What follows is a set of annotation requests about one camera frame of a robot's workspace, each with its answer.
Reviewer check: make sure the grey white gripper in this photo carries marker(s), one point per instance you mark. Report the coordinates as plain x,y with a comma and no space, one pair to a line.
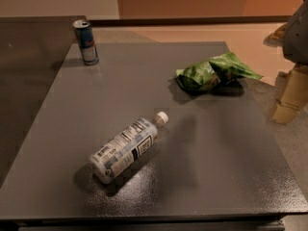
297,38

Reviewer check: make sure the green rice chip bag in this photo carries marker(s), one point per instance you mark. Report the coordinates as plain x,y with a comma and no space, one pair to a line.
217,71

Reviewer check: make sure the blue silver redbull can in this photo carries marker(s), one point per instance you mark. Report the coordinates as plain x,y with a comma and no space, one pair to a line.
85,39

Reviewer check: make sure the clear plastic water bottle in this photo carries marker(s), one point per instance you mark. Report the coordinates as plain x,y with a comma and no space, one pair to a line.
126,147

